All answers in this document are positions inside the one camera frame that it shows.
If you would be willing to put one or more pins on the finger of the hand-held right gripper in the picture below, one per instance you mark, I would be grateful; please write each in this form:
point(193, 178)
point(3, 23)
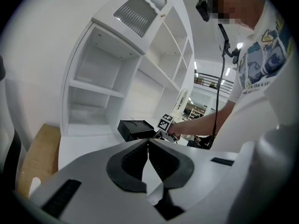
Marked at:
point(158, 135)

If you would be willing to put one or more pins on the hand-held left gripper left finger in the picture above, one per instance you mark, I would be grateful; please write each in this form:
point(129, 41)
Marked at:
point(88, 183)

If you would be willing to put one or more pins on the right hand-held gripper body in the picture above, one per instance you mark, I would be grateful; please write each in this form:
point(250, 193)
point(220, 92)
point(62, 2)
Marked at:
point(164, 123)

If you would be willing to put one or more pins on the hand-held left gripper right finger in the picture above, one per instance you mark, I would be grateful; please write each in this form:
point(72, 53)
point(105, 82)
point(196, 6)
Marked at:
point(198, 169)

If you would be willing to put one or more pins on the black box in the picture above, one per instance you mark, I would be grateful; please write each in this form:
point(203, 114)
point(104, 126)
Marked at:
point(133, 128)

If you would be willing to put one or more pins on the person's right forearm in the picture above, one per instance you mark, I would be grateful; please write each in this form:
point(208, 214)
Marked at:
point(205, 120)

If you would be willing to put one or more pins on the white table top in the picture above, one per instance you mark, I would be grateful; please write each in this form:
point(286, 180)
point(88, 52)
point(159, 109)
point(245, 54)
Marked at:
point(88, 143)

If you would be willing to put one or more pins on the brown cardboard box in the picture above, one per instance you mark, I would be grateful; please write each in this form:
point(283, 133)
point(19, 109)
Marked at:
point(42, 153)

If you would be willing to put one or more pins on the person's right hand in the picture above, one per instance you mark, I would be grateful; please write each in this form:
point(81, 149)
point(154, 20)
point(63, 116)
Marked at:
point(178, 129)

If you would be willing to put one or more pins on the white vanity table with mirror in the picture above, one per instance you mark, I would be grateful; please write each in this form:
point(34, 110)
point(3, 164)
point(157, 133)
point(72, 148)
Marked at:
point(181, 101)

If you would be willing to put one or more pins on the black balcony railing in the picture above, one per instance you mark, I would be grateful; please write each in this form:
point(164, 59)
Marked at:
point(215, 81)

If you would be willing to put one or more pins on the white shelf hutch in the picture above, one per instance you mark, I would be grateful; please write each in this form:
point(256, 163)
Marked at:
point(105, 66)

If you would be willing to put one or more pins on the person's head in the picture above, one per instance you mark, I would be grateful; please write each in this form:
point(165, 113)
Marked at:
point(238, 1)

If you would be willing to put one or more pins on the black gooseneck mount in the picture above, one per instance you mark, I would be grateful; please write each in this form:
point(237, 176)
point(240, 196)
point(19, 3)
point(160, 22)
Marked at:
point(227, 45)

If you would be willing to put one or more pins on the black head camera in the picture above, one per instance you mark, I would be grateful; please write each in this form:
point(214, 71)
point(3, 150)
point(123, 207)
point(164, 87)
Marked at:
point(202, 7)

